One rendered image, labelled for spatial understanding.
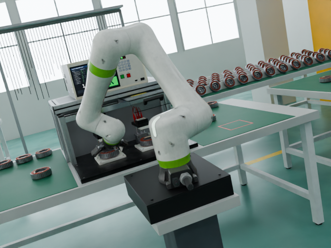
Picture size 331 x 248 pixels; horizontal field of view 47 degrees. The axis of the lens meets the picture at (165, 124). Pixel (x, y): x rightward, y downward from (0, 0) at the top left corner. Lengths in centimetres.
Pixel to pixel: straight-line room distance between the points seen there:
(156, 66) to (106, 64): 20
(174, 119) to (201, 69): 804
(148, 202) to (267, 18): 482
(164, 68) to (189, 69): 772
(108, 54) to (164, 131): 37
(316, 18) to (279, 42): 66
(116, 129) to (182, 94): 40
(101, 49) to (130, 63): 79
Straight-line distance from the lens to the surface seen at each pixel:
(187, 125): 138
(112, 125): 174
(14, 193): 211
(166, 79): 150
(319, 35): 565
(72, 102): 216
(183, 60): 918
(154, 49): 154
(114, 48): 146
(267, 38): 587
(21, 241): 296
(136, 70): 225
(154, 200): 132
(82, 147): 235
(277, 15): 599
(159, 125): 133
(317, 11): 562
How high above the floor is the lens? 134
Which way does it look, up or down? 12 degrees down
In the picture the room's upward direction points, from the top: 12 degrees counter-clockwise
